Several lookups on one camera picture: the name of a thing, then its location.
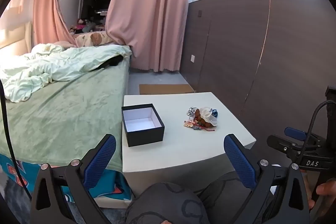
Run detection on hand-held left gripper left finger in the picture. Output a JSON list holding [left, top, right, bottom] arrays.
[[30, 133, 117, 224]]

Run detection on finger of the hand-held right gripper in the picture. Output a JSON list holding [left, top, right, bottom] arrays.
[[266, 135, 306, 162], [284, 127, 326, 146]]

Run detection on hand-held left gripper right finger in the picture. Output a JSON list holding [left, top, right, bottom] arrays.
[[223, 133, 311, 224]]

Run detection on pile of jewelry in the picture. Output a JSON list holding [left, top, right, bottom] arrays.
[[183, 106, 219, 132]]

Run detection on black square gift box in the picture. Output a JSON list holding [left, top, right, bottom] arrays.
[[121, 103, 165, 147]]

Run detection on person's right hand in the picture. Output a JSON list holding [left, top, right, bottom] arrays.
[[308, 182, 336, 210]]

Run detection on teal cartoon bedsheet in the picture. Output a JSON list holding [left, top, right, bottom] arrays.
[[0, 153, 132, 200]]

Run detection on white bed base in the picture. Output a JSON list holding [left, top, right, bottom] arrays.
[[93, 194, 135, 209]]

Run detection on green fleece blanket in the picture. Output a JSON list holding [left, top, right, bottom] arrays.
[[0, 60, 130, 170]]

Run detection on white square table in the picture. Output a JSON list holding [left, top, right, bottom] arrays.
[[122, 92, 257, 203]]

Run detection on person's dark patterned pants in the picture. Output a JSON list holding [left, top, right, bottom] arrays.
[[125, 171, 276, 224]]

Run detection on flat brown cardboard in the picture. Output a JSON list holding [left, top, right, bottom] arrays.
[[139, 84, 195, 95]]

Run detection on pale green duvet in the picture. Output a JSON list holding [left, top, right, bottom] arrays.
[[0, 43, 132, 103]]

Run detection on bear print pillow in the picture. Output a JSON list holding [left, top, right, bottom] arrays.
[[74, 31, 115, 47]]

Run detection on heap of plush toys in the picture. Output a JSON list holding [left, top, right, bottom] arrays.
[[68, 18, 96, 35]]

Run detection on beige padded headboard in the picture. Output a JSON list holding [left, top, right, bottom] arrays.
[[0, 21, 34, 51]]

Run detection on black cable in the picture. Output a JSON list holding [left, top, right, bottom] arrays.
[[0, 81, 30, 199], [299, 100, 336, 161]]

